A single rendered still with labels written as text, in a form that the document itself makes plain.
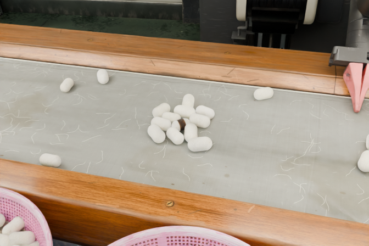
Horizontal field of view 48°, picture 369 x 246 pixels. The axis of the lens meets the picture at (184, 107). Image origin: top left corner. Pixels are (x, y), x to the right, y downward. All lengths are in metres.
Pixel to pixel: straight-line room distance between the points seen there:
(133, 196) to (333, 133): 0.33
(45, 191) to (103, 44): 0.41
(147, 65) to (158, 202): 0.37
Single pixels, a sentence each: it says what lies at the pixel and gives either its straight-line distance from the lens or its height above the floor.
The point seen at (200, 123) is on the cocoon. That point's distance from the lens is 0.67.
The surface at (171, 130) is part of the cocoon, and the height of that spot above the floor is 0.76.
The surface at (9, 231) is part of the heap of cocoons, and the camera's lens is 0.59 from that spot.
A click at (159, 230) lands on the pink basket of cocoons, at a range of 0.51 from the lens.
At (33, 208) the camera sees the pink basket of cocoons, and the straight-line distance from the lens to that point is 0.56.
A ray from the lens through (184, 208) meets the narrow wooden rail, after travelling 0.53.
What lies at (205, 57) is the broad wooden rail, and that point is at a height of 0.76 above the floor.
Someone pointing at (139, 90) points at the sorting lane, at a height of 0.74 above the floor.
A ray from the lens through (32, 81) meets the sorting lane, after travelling 0.87.
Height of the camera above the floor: 1.17
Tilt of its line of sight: 36 degrees down
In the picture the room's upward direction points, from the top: 3 degrees counter-clockwise
